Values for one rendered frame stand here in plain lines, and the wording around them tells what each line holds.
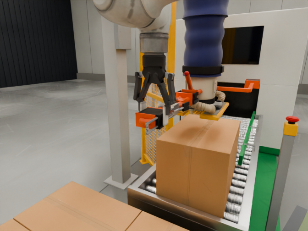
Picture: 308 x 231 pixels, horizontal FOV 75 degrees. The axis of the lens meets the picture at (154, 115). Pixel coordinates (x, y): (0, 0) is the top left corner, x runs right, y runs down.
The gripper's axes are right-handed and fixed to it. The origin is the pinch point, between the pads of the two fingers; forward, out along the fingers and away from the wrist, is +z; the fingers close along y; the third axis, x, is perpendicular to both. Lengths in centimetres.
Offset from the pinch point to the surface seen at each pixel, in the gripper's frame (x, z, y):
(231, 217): -42, 66, -26
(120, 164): -97, 95, 96
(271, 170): -214, 120, -53
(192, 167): -36, 38, -4
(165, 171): -35, 44, 12
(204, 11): -47, -41, -2
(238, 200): -60, 66, -27
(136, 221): -15, 66, 19
